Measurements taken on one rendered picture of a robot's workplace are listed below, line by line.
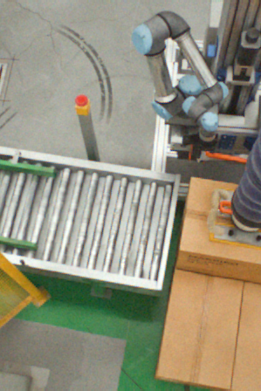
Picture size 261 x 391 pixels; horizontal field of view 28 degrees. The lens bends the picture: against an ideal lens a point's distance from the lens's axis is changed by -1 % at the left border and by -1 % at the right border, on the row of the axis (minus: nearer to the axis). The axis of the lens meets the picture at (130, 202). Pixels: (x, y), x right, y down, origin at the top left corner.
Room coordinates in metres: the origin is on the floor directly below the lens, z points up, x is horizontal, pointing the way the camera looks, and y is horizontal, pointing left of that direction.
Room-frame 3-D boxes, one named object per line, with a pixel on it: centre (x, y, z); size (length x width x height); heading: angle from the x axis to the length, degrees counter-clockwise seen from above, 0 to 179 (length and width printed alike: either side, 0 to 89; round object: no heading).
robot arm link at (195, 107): (1.20, -0.34, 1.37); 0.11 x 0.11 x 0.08; 35
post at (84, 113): (1.49, 0.22, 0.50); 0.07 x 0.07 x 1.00; 76
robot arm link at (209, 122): (1.11, -0.38, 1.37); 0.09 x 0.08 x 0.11; 35
